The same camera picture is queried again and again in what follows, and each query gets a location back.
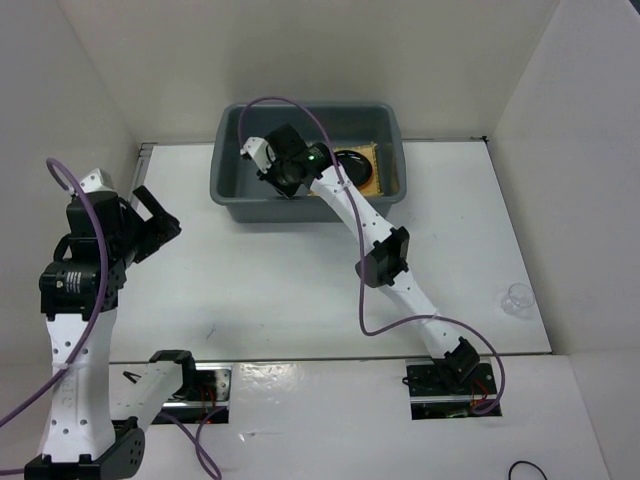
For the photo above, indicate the black round plate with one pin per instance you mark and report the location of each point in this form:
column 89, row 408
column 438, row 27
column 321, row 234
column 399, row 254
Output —
column 357, row 166

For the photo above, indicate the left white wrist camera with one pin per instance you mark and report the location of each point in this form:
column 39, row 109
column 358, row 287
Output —
column 97, row 180

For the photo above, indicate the grey plastic bin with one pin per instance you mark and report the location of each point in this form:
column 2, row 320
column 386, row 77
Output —
column 234, row 182

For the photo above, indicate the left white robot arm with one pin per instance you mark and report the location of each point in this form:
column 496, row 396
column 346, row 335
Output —
column 86, row 437

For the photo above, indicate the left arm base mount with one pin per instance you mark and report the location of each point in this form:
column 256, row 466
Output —
column 211, row 394

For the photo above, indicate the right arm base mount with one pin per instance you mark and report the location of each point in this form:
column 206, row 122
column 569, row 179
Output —
column 431, row 399

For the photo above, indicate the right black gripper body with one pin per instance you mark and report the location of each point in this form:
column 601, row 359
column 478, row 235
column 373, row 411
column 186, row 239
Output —
column 278, row 177

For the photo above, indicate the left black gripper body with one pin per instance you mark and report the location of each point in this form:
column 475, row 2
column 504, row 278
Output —
column 142, row 237

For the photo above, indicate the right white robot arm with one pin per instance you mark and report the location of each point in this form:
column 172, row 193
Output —
column 383, row 250

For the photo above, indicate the bamboo woven mat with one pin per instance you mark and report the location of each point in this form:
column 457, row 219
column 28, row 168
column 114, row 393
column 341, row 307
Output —
column 372, row 188

